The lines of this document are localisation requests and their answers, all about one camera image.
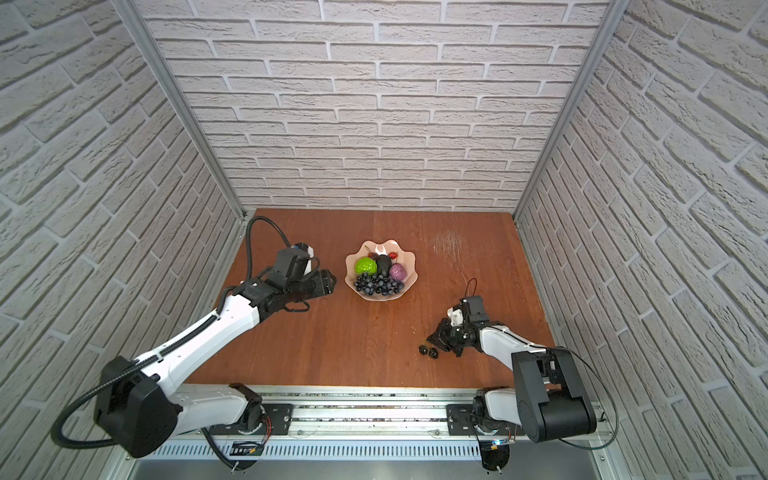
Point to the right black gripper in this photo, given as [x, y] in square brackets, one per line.
[440, 337]

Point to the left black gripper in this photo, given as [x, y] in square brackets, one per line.
[328, 280]

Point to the dark cherry pair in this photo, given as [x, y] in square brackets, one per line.
[430, 352]

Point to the green bumpy fruit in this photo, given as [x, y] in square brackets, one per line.
[365, 265]

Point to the purple fig fruit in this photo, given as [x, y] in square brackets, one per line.
[398, 272]

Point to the dark grape bunch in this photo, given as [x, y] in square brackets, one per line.
[372, 285]

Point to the dark avocado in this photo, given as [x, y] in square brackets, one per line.
[383, 266]

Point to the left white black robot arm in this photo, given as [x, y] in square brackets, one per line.
[143, 404]

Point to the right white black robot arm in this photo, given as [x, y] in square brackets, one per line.
[548, 401]

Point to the pink wavy fruit bowl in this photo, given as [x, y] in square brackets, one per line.
[406, 258]

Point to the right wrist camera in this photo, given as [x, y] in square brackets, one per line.
[456, 317]

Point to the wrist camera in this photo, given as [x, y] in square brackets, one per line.
[309, 254]
[456, 317]

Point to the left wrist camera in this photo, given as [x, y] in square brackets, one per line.
[309, 254]

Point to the aluminium mounting rail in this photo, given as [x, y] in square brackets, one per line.
[337, 424]

